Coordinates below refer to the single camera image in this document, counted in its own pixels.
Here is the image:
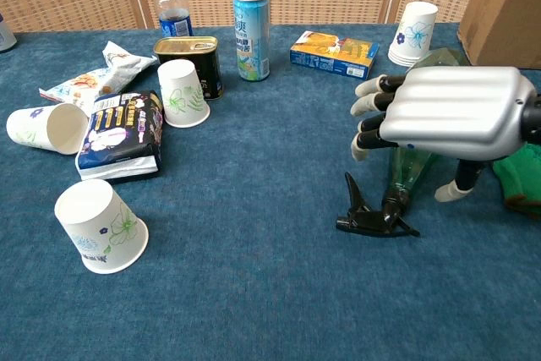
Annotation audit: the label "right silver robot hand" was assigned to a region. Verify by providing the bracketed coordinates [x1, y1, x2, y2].
[349, 66, 541, 203]

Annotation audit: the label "green transparent spray bottle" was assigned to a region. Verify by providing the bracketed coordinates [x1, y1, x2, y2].
[336, 48, 470, 238]

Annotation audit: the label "cola bottle with blue cap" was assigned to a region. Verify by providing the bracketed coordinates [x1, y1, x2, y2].
[154, 0, 194, 39]

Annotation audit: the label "stacked blue-flower paper cups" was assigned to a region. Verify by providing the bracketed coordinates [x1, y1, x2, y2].
[387, 1, 440, 68]

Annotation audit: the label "green and black work glove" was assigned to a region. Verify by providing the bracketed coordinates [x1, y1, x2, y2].
[492, 140, 541, 221]

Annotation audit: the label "open brown cardboard box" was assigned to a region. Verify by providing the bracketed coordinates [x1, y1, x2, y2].
[456, 0, 541, 70]

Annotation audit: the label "orange and blue carton box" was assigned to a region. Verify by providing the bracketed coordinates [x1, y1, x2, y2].
[289, 30, 380, 81]

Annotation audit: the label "tall light blue drink can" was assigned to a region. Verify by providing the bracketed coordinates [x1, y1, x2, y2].
[232, 0, 271, 82]

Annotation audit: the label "black tin with gold lid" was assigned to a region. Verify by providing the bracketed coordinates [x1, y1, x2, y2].
[152, 36, 224, 101]

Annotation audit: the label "blue felt table cover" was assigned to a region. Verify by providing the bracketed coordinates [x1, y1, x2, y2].
[0, 22, 541, 361]

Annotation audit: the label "paper cup with green leaves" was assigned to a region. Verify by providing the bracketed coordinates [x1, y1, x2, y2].
[156, 58, 211, 129]

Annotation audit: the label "dark blue pad package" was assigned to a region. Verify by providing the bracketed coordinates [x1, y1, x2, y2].
[74, 90, 165, 183]

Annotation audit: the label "white snack bag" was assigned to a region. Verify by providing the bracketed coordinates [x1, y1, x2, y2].
[38, 41, 159, 113]

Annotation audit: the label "paper cup with green flower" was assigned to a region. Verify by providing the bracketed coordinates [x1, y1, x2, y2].
[53, 178, 150, 276]

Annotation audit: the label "paper cup with purple flower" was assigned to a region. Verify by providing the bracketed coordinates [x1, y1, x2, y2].
[5, 102, 90, 156]

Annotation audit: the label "grey object at left edge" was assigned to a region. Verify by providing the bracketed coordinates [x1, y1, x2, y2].
[0, 12, 18, 53]

